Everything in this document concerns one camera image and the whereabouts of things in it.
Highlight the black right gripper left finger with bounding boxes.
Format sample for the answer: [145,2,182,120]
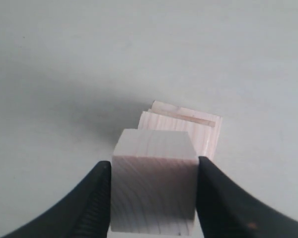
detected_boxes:
[5,161,111,238]

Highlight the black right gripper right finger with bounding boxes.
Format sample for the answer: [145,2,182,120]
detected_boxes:
[196,157,298,238]

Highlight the smallest wooden cube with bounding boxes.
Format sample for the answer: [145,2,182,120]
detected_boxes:
[110,129,199,236]

